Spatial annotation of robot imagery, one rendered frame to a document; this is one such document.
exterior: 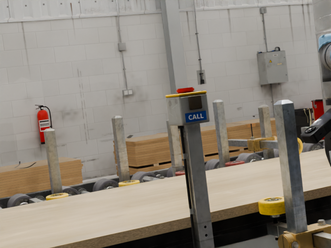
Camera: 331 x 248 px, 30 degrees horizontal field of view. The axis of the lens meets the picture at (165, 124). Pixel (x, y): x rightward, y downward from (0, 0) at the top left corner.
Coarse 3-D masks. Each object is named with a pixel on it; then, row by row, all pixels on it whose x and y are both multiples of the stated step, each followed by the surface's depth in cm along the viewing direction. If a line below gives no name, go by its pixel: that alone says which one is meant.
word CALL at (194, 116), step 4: (196, 112) 135; (200, 112) 136; (204, 112) 136; (188, 116) 134; (192, 116) 135; (196, 116) 135; (200, 116) 136; (204, 116) 136; (188, 120) 134; (192, 120) 135; (196, 120) 135; (200, 120) 136
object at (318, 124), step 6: (330, 108) 147; (324, 114) 146; (330, 114) 144; (318, 120) 145; (324, 120) 143; (330, 120) 142; (312, 126) 143; (318, 126) 142; (324, 126) 141; (330, 126) 142; (306, 132) 142; (312, 132) 141; (318, 132) 140; (324, 132) 141; (306, 138) 142; (312, 138) 140; (318, 138) 140
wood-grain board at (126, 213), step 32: (320, 160) 233; (96, 192) 220; (128, 192) 212; (160, 192) 203; (224, 192) 189; (256, 192) 182; (320, 192) 178; (0, 224) 181; (32, 224) 175; (64, 224) 169; (96, 224) 164; (128, 224) 159; (160, 224) 156
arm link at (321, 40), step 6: (324, 36) 144; (330, 36) 143; (324, 42) 144; (330, 42) 143; (324, 48) 144; (324, 54) 142; (324, 60) 142; (324, 66) 145; (324, 72) 145; (330, 72) 144; (324, 78) 146; (330, 78) 144
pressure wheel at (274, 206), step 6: (264, 198) 168; (270, 198) 166; (276, 198) 168; (282, 198) 165; (264, 204) 163; (270, 204) 162; (276, 204) 162; (282, 204) 162; (264, 210) 163; (270, 210) 162; (276, 210) 162; (282, 210) 162; (270, 216) 166; (276, 216) 165; (276, 222) 166
